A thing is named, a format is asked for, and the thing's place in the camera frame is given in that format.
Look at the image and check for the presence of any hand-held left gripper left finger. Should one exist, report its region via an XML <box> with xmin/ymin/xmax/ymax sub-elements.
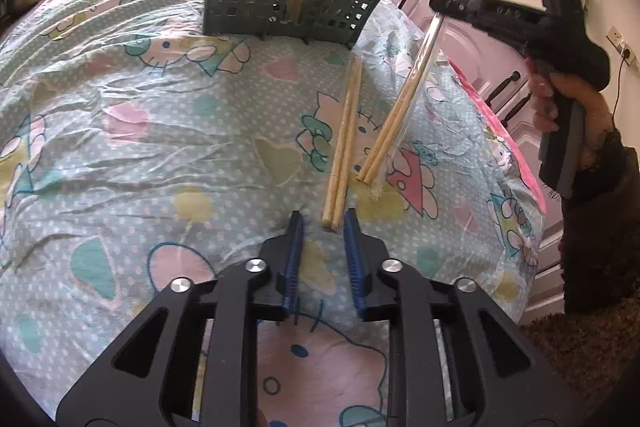
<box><xmin>55</xmin><ymin>209</ymin><xmax>306</xmax><ymax>427</ymax></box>

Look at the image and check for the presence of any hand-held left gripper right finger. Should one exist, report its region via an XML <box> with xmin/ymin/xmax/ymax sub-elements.
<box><xmin>344</xmin><ymin>208</ymin><xmax>586</xmax><ymax>427</ymax></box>

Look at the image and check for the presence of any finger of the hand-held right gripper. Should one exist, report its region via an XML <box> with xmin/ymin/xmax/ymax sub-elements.
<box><xmin>429</xmin><ymin>0</ymin><xmax>547</xmax><ymax>50</ymax></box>

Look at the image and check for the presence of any clear plastic chopstick wrapper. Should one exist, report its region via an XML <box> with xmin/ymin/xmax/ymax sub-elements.
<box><xmin>356</xmin><ymin>12</ymin><xmax>448</xmax><ymax>204</ymax></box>

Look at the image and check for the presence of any plain wooden chopstick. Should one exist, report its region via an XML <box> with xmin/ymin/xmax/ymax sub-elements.
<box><xmin>332</xmin><ymin>59</ymin><xmax>364</xmax><ymax>230</ymax></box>
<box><xmin>364</xmin><ymin>57</ymin><xmax>433</xmax><ymax>186</ymax></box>
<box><xmin>356</xmin><ymin>52</ymin><xmax>428</xmax><ymax>182</ymax></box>

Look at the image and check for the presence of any person's right forearm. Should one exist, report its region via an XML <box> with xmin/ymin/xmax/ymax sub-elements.
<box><xmin>547</xmin><ymin>129</ymin><xmax>640</xmax><ymax>318</ymax></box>

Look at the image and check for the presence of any person's right hand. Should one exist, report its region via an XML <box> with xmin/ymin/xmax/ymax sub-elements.
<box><xmin>525</xmin><ymin>57</ymin><xmax>621</xmax><ymax>172</ymax></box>

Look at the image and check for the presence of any pink cloth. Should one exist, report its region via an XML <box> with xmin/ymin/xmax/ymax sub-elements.
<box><xmin>447</xmin><ymin>57</ymin><xmax>548</xmax><ymax>215</ymax></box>

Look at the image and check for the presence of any printed blanket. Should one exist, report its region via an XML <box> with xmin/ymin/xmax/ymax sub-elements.
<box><xmin>0</xmin><ymin>0</ymin><xmax>546</xmax><ymax>427</ymax></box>

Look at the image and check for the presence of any person's brown fuzzy clothing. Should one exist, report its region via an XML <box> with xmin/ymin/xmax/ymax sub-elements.
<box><xmin>520</xmin><ymin>307</ymin><xmax>640</xmax><ymax>427</ymax></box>

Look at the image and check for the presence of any wall socket with plug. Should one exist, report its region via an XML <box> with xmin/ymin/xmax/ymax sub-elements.
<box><xmin>606</xmin><ymin>26</ymin><xmax>638</xmax><ymax>68</ymax></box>

